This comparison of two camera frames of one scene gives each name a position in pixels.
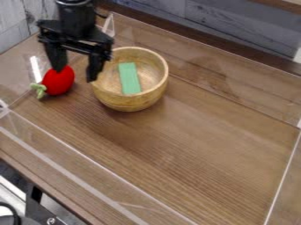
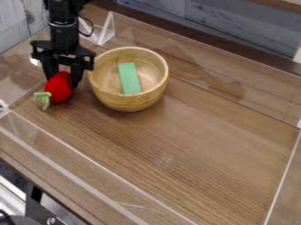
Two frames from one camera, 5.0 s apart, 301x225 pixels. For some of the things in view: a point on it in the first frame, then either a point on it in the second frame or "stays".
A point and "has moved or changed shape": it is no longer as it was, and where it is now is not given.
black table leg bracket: x=34 y=210 stays
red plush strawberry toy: x=56 y=83 has moved or changed shape
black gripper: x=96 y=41 to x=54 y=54
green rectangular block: x=131 y=77 stays
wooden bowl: x=132 y=80 stays
